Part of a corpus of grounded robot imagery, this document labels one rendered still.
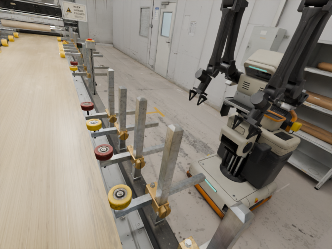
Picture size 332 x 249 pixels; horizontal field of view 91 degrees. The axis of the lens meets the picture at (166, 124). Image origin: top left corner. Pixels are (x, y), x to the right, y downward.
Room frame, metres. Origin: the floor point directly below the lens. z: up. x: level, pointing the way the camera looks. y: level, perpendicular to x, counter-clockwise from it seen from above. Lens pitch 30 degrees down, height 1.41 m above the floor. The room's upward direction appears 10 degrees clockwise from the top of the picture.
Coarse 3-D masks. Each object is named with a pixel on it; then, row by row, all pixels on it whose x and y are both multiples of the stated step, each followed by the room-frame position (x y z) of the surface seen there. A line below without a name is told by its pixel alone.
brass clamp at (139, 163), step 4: (128, 148) 0.66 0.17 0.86; (132, 148) 0.66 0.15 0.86; (132, 152) 0.63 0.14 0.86; (132, 156) 0.60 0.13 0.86; (132, 160) 0.60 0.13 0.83; (136, 160) 0.58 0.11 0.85; (140, 160) 0.59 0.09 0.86; (132, 164) 0.60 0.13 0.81; (136, 164) 0.57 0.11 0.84; (140, 164) 0.58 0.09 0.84; (144, 164) 0.59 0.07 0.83; (140, 168) 0.58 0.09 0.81
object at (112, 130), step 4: (132, 124) 0.91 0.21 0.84; (148, 124) 0.95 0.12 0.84; (152, 124) 0.96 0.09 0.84; (156, 124) 0.98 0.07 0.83; (104, 128) 0.81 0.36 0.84; (108, 128) 0.82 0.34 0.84; (112, 128) 0.83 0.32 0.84; (116, 128) 0.83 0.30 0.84; (128, 128) 0.87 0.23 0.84; (132, 128) 0.88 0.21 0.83; (92, 132) 0.75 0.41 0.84; (96, 132) 0.76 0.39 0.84; (100, 132) 0.77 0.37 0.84; (104, 132) 0.78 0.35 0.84; (108, 132) 0.80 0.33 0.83; (112, 132) 0.81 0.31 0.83; (116, 132) 0.82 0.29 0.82; (92, 136) 0.74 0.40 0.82; (96, 136) 0.76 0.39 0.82
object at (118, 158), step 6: (162, 144) 0.75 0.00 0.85; (144, 150) 0.67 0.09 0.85; (150, 150) 0.68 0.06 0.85; (156, 150) 0.70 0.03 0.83; (162, 150) 0.73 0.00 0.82; (114, 156) 0.59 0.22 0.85; (120, 156) 0.60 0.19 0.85; (126, 156) 0.61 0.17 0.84; (102, 162) 0.54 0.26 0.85; (108, 162) 0.56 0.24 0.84; (114, 162) 0.57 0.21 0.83
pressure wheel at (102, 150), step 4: (104, 144) 0.59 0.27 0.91; (96, 148) 0.56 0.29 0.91; (100, 148) 0.57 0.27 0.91; (104, 148) 0.56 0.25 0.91; (108, 148) 0.57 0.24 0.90; (112, 148) 0.58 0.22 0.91; (96, 152) 0.53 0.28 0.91; (100, 152) 0.54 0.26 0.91; (104, 152) 0.54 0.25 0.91; (108, 152) 0.55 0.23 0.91; (112, 152) 0.56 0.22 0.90; (96, 156) 0.53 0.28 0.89; (100, 156) 0.52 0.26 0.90; (104, 156) 0.53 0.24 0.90; (108, 156) 0.54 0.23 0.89; (112, 156) 0.56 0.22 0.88; (100, 160) 0.52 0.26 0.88; (104, 160) 0.53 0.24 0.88
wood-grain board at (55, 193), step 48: (48, 48) 2.56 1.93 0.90; (0, 96) 0.89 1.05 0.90; (48, 96) 1.00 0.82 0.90; (0, 144) 0.49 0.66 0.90; (48, 144) 0.54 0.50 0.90; (0, 192) 0.30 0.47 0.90; (48, 192) 0.32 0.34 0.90; (96, 192) 0.35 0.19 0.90; (0, 240) 0.18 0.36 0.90; (48, 240) 0.19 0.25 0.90; (96, 240) 0.21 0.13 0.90
